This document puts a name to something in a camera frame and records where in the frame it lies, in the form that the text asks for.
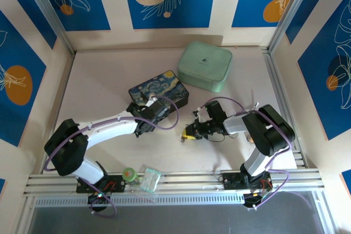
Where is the starry night painted tin box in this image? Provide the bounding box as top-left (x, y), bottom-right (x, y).
top-left (128, 70), bottom-right (190, 109)

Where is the mint green zipper pouch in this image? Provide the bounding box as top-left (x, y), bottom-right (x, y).
top-left (176, 41), bottom-right (234, 93)

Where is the clear plastic bag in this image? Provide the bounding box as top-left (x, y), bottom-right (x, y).
top-left (138, 167), bottom-right (163, 192)

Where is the green capped small bottle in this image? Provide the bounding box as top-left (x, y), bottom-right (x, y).
top-left (122, 167), bottom-right (138, 187)

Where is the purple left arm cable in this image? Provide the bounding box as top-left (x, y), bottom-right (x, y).
top-left (42, 96), bottom-right (180, 219)

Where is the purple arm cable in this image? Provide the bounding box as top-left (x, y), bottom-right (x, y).
top-left (42, 96), bottom-right (180, 219)
top-left (197, 96), bottom-right (293, 212)

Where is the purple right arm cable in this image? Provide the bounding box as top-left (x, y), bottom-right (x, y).
top-left (197, 96), bottom-right (293, 212)

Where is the aluminium frame rail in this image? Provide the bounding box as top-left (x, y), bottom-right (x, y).
top-left (23, 170), bottom-right (326, 199)

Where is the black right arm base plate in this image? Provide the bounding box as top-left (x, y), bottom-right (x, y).
top-left (222, 172), bottom-right (274, 191)

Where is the aluminium side rail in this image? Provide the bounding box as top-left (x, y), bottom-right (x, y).
top-left (262, 49), bottom-right (305, 169)

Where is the slotted grey cable duct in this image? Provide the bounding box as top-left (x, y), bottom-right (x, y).
top-left (34, 193), bottom-right (245, 208)

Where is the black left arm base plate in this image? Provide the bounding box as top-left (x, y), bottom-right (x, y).
top-left (76, 175), bottom-right (126, 194)

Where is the aluminium frame post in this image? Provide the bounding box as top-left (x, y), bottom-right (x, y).
top-left (20, 0), bottom-right (77, 55)
top-left (267, 0), bottom-right (315, 54)

